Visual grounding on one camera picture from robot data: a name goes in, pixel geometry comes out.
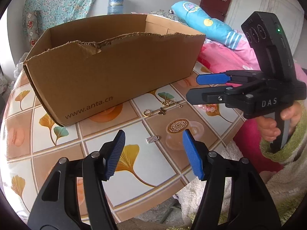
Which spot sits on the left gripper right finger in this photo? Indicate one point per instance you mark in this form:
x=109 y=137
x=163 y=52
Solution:
x=251 y=205

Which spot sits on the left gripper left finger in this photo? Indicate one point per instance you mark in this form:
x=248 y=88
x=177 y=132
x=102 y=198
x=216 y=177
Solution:
x=73 y=196

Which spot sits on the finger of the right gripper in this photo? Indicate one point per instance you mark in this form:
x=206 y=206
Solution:
x=211 y=97
x=215 y=78

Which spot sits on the pink fleece blanket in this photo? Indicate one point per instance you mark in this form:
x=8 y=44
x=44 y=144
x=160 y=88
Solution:
x=218 y=58

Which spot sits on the blue cartoon pillow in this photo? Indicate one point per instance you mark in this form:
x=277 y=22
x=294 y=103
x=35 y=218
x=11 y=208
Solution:
x=213 y=28

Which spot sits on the small gold butterfly charm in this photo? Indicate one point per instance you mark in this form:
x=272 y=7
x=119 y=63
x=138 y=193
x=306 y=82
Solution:
x=162 y=111

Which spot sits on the patterned tablecloth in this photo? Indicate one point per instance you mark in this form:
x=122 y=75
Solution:
x=131 y=157

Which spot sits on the brown cardboard box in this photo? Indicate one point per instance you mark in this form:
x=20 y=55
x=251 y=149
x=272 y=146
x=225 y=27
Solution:
x=83 y=67

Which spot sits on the blue water bottle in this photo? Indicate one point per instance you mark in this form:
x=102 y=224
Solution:
x=115 y=7

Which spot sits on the patterned small cushion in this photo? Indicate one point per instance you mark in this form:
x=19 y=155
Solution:
x=32 y=28

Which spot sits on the floral blue hanging cloth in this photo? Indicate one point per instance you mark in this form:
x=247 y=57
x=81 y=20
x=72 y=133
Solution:
x=55 y=12

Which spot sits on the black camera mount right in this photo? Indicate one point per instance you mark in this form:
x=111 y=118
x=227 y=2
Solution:
x=266 y=36

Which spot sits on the gold chain clasp charm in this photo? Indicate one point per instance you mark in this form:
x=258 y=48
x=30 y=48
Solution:
x=171 y=102

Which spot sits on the gold ring charm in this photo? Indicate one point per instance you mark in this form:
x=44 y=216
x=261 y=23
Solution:
x=147 y=113

